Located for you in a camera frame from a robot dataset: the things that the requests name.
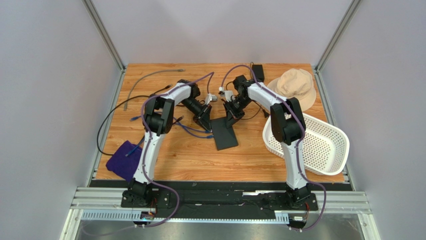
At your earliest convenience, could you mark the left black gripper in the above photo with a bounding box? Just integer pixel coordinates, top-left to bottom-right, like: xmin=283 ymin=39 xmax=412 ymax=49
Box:
xmin=181 ymin=98 xmax=213 ymax=133

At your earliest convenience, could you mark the blue ethernet cable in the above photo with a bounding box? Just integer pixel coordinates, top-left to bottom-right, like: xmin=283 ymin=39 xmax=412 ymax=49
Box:
xmin=129 ymin=115 xmax=212 ymax=134
xmin=125 ymin=123 xmax=215 ymax=157

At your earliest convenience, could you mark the black network switch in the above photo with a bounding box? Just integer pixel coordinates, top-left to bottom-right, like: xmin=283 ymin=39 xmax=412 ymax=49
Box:
xmin=211 ymin=117 xmax=239 ymax=151

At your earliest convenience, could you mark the grey ethernet cable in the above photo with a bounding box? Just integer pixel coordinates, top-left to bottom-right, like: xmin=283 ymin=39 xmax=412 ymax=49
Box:
xmin=123 ymin=68 xmax=186 ymax=111

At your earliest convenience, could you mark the black ethernet cable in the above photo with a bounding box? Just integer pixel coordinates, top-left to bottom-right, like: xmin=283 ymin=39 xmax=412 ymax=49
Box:
xmin=96 ymin=83 xmax=187 ymax=157

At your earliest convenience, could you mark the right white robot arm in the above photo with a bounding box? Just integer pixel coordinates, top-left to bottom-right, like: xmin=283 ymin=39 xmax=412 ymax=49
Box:
xmin=223 ymin=75 xmax=311 ymax=209

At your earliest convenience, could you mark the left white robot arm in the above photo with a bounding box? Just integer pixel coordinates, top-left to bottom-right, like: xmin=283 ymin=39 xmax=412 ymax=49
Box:
xmin=121 ymin=79 xmax=200 ymax=208

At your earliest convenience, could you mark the black power adapter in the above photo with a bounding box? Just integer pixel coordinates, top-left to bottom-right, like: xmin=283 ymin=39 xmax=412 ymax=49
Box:
xmin=251 ymin=64 xmax=265 ymax=83

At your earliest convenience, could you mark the beige bucket hat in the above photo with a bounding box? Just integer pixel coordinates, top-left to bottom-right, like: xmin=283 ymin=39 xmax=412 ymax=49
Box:
xmin=267 ymin=68 xmax=317 ymax=112

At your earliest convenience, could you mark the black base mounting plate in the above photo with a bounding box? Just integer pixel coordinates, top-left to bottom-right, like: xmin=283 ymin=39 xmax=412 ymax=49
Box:
xmin=89 ymin=179 xmax=354 ymax=221

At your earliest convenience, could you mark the purple cloth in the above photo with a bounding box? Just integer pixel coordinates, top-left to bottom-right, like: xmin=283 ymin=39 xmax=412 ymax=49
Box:
xmin=106 ymin=141 xmax=143 ymax=183

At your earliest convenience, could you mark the white perforated plastic basket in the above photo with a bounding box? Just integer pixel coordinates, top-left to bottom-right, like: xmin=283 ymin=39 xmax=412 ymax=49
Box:
xmin=262 ymin=113 xmax=351 ymax=176

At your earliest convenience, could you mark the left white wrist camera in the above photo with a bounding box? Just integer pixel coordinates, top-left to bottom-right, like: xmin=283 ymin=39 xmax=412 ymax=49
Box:
xmin=204 ymin=93 xmax=218 ymax=105

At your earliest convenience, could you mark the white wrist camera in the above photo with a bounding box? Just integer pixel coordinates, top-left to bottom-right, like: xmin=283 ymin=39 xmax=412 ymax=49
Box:
xmin=218 ymin=86 xmax=234 ymax=102
xmin=204 ymin=93 xmax=218 ymax=105

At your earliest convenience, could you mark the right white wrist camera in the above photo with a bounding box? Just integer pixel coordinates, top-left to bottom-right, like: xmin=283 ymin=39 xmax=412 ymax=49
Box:
xmin=218 ymin=86 xmax=234 ymax=102

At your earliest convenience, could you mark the aluminium frame rail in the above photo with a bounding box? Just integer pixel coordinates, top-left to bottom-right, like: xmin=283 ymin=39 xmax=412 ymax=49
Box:
xmin=61 ymin=181 xmax=380 ymax=240

